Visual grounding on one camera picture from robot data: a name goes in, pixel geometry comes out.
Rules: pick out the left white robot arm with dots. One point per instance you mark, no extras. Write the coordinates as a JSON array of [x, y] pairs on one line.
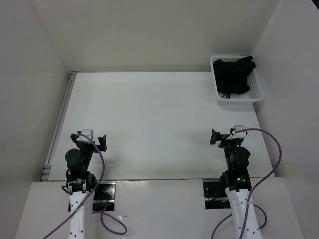
[[80, 220]]

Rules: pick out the white plastic basket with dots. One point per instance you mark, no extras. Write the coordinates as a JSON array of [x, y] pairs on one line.
[[255, 94]]

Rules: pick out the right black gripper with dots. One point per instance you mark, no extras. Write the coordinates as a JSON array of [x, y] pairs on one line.
[[217, 136]]

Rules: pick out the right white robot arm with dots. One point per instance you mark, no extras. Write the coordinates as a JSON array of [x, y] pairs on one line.
[[236, 183]]

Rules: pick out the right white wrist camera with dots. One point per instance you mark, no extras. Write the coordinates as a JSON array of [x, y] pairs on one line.
[[237, 132]]

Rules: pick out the aluminium table edge rail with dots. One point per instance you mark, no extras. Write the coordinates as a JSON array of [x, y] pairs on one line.
[[48, 164]]

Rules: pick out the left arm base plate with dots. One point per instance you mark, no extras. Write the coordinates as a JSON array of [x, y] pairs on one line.
[[106, 193]]

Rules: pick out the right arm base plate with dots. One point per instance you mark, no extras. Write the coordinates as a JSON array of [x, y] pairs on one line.
[[214, 197]]

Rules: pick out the black shorts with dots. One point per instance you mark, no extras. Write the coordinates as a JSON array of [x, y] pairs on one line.
[[232, 77]]

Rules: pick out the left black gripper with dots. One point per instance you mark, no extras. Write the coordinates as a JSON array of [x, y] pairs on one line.
[[78, 143]]

